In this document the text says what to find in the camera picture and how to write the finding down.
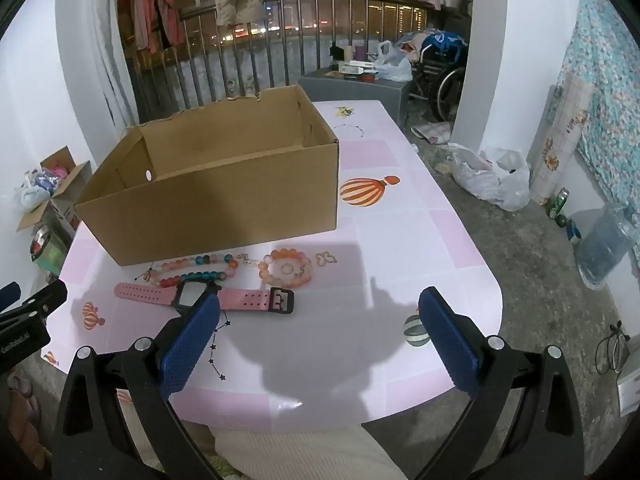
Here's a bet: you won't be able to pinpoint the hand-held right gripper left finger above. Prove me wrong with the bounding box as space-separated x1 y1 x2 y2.
52 292 223 480

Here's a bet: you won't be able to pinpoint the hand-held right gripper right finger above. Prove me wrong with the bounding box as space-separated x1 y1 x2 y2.
417 286 586 480

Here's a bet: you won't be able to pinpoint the pink strap watch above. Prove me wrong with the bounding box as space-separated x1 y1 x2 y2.
114 279 296 317

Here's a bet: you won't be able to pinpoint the multicolour bead bracelet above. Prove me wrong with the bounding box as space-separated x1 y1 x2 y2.
147 254 240 288

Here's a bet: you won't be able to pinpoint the orange bead bracelet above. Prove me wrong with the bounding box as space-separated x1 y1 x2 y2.
257 249 313 288

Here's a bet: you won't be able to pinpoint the brown cardboard box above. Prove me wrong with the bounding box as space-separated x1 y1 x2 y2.
74 85 342 267

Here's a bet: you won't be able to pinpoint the green container metal lid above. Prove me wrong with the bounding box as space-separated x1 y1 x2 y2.
30 222 68 276

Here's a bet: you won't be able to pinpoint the small open cardboard box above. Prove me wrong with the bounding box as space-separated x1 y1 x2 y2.
16 146 93 233

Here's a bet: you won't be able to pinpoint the bundle of plastic bags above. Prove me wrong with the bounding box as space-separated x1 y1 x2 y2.
20 167 68 211

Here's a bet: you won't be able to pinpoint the large white plastic bag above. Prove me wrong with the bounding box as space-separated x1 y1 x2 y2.
447 142 531 212

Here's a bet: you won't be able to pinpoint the green bottle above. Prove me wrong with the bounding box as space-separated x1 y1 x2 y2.
545 187 571 221

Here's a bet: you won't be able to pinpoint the clear water jug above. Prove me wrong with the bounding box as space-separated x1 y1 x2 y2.
575 204 640 291

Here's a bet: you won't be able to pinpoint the white printed box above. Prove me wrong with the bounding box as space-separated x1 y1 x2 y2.
616 365 640 418

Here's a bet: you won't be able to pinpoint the printed paper sheet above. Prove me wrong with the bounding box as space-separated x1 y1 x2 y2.
411 122 453 145

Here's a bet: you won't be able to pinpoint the patterned film roll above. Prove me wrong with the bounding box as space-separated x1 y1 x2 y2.
530 67 596 206

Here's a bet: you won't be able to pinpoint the white curtain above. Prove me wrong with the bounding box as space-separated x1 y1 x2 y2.
90 0 138 133

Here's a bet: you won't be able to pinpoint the pair of white shoes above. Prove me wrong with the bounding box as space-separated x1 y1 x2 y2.
226 76 256 98

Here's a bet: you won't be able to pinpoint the grey cabinet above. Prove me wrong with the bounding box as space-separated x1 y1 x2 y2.
297 70 413 128

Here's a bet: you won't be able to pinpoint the wheelchair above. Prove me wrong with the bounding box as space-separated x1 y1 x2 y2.
410 30 473 123

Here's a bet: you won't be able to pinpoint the floral teal cloth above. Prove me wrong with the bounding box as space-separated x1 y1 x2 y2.
560 0 640 271

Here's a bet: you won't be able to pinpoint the white flat boxes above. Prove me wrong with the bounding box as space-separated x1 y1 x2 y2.
337 60 378 78

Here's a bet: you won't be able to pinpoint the heap of clothes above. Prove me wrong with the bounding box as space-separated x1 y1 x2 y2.
397 30 466 63

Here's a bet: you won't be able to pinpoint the black wire ornament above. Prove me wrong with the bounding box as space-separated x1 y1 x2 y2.
595 321 630 376

